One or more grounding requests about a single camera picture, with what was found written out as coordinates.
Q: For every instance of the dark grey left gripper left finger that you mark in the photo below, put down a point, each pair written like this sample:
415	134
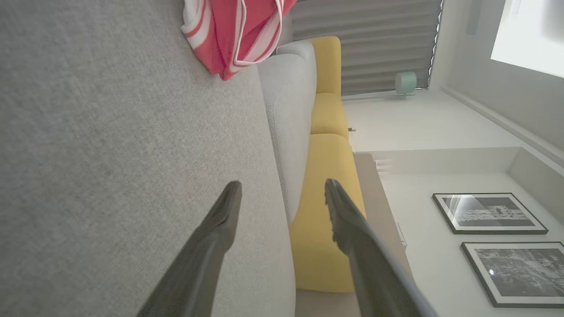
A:
207	255

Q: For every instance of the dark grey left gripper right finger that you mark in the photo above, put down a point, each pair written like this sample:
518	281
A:
370	264

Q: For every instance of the red shirt with white striped trim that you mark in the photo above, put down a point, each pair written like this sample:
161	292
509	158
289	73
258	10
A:
220	35

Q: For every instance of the yellow fabric sofa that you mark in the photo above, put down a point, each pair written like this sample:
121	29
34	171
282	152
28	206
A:
326	176

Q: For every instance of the black framed monochrome picture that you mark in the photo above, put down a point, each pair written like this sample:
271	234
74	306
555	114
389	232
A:
520	273
489	213

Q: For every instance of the large grey fabric sofa seat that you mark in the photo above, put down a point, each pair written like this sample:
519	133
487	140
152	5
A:
110	132

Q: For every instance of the grey pleated curtain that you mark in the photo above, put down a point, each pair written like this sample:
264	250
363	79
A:
379	44

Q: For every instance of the bright white window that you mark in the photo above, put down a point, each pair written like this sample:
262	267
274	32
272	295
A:
533	35

